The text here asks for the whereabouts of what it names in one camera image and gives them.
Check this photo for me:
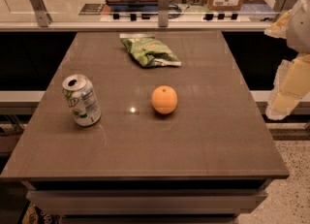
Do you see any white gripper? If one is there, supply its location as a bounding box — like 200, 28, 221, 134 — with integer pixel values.
264, 0, 310, 120

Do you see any silver green 7up can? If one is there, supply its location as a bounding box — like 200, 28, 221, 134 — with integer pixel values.
62, 74, 101, 126

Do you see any orange fruit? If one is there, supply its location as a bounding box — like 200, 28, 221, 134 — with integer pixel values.
151, 85, 177, 114

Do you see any green chip bag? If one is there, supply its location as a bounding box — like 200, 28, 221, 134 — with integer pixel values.
120, 34, 181, 68

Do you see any snack bag under table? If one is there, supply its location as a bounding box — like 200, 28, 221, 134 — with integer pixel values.
21, 205, 60, 224

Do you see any middle metal rail bracket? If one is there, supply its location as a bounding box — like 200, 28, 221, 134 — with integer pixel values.
158, 0, 169, 27

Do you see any left metal rail bracket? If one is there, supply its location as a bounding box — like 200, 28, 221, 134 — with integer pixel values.
29, 0, 51, 27

